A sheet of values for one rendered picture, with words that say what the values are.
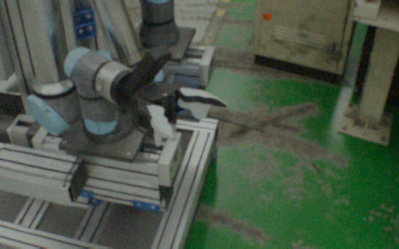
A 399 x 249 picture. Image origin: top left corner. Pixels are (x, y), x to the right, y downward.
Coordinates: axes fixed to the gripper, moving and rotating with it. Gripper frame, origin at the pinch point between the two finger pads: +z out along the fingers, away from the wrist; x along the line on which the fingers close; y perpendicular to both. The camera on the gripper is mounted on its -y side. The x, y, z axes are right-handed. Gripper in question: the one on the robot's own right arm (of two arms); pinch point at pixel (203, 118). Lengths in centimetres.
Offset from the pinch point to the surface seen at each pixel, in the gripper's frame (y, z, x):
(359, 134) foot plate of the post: 85, -8, -152
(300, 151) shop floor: 90, -27, -123
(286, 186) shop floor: 94, -20, -100
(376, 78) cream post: 52, -9, -153
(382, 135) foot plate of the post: 84, 2, -159
